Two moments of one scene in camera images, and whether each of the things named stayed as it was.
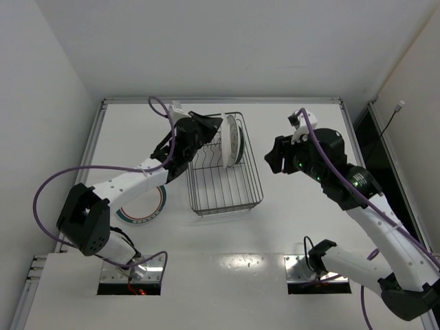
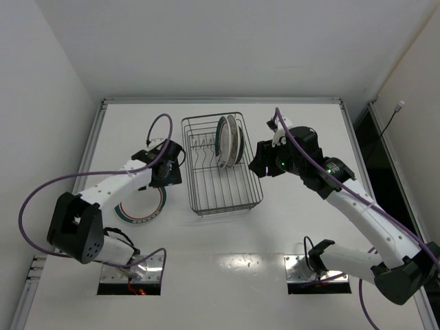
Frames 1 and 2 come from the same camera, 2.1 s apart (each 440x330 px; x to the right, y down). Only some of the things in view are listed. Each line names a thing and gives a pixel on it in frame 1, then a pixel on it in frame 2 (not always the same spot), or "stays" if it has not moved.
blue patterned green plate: [242, 148] stays
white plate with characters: [234, 141] stays
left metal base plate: [150, 271] stays
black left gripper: [198, 126] → [172, 175]
